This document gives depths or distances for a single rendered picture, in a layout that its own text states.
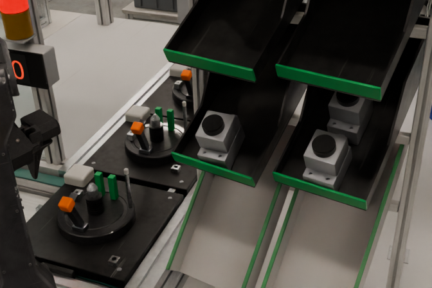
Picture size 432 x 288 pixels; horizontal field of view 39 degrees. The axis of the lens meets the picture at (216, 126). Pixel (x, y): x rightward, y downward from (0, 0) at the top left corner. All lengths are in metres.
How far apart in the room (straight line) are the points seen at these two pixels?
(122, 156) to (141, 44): 0.85
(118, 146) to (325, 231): 0.57
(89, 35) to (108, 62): 0.25
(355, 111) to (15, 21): 0.63
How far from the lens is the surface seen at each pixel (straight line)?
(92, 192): 1.11
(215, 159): 0.84
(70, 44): 2.16
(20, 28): 1.16
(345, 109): 0.83
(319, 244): 0.95
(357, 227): 0.94
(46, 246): 1.12
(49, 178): 1.33
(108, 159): 1.31
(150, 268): 1.07
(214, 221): 0.99
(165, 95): 1.53
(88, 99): 1.79
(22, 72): 1.19
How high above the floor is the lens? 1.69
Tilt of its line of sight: 31 degrees down
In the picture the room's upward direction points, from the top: 2 degrees counter-clockwise
